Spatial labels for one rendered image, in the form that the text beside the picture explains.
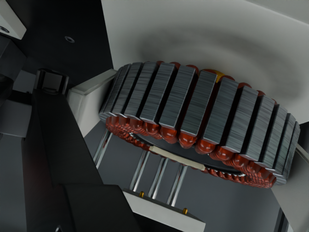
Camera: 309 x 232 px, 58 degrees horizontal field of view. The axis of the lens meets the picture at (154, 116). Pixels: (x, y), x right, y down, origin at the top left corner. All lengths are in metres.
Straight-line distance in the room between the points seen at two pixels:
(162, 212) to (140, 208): 0.01
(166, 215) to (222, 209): 0.25
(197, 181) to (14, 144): 0.27
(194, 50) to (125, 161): 0.28
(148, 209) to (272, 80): 0.11
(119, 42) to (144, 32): 0.03
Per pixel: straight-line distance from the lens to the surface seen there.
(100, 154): 0.24
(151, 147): 0.20
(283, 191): 0.17
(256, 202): 0.46
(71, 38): 0.26
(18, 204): 0.45
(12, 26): 0.28
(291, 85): 0.18
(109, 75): 0.16
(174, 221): 0.19
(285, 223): 0.41
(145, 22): 0.16
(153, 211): 0.19
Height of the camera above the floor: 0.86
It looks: 13 degrees down
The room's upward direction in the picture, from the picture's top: 159 degrees counter-clockwise
